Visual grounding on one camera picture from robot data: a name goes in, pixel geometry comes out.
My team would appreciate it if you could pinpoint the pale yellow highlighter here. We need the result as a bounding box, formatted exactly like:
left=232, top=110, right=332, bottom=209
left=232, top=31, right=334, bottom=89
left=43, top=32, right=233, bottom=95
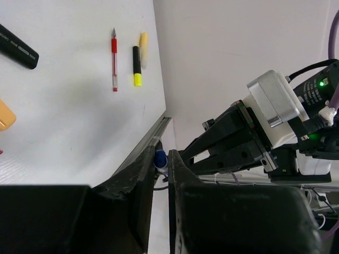
left=139, top=32, right=148, bottom=69

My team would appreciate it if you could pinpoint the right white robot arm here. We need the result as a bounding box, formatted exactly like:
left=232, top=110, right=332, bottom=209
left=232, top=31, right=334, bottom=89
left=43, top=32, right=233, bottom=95
left=180, top=59, right=338, bottom=184

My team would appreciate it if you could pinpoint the black yellow highlighter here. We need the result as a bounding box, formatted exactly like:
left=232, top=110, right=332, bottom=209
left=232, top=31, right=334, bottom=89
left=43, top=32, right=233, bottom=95
left=132, top=46, right=142, bottom=87

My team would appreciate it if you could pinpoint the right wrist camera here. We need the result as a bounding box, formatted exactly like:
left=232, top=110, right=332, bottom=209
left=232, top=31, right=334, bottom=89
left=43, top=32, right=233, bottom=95
left=243, top=70, right=309, bottom=149

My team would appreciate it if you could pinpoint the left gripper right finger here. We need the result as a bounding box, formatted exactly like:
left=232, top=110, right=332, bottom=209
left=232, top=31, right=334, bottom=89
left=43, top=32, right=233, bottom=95
left=168, top=150, right=322, bottom=253

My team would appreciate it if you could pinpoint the black orange highlighter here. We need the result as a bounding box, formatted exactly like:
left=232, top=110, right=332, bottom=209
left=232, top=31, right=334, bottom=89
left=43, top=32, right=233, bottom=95
left=1, top=25, right=39, bottom=70

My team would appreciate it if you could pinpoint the red gel pen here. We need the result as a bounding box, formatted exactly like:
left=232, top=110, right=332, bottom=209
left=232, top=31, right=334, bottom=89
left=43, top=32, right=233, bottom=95
left=111, top=28, right=118, bottom=92

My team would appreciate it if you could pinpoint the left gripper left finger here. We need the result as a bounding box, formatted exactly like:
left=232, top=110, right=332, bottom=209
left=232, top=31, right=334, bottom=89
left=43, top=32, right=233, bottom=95
left=1, top=146, right=155, bottom=253

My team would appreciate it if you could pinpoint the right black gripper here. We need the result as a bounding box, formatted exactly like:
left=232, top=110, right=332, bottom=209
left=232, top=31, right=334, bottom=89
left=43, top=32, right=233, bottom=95
left=181, top=101, right=331, bottom=183

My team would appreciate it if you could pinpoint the blue ballpoint pen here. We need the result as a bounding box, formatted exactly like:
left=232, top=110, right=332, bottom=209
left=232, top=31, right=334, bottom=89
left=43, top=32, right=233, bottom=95
left=154, top=150, right=168, bottom=183

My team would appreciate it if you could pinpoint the orange pastel highlighter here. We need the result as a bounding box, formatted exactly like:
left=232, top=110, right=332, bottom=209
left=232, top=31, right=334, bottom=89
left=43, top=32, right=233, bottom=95
left=0, top=99, right=16, bottom=131

